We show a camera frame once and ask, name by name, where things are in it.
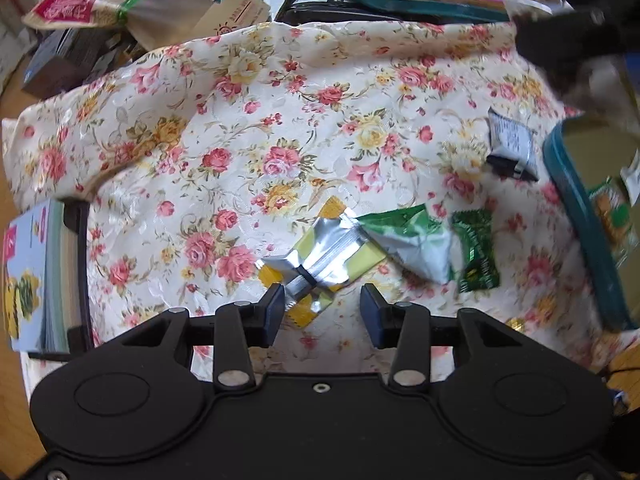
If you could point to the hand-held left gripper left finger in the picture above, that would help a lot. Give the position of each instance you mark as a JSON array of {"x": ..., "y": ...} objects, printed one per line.
[{"x": 274, "y": 315}]

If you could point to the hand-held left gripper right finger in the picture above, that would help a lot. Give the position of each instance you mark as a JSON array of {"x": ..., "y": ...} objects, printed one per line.
[{"x": 372, "y": 315}]

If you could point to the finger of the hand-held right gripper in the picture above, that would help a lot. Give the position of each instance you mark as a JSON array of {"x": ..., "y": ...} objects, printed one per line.
[{"x": 565, "y": 40}]

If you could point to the silver and yellow snack packet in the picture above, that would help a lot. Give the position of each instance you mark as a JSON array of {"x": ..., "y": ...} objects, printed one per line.
[{"x": 330, "y": 260}]

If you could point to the green and silver snack packet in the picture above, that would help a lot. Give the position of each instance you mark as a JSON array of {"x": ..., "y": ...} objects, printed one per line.
[{"x": 420, "y": 245}]

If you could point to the grey and black snack packet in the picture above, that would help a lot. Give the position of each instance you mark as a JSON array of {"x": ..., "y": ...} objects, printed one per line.
[{"x": 512, "y": 140}]

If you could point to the green foil candy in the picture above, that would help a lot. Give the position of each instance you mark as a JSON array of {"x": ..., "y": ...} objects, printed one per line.
[{"x": 475, "y": 250}]

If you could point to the green round cake packet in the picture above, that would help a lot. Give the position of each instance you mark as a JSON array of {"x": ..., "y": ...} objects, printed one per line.
[{"x": 612, "y": 220}]

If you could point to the blue box at left edge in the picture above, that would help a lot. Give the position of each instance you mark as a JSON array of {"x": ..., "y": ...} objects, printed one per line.
[{"x": 80, "y": 270}]

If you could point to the floral tablecloth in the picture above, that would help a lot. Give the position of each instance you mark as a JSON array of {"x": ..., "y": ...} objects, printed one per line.
[{"x": 300, "y": 110}]

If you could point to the black pouch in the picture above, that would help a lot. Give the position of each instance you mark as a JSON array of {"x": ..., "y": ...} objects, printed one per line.
[{"x": 325, "y": 10}]

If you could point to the light blue box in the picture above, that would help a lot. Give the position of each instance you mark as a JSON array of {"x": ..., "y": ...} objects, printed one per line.
[{"x": 27, "y": 270}]

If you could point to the dark box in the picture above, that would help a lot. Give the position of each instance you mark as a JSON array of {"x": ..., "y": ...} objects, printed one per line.
[{"x": 60, "y": 65}]

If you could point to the kraft paper bag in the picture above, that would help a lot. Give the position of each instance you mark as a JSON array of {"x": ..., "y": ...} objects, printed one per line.
[{"x": 165, "y": 0}]

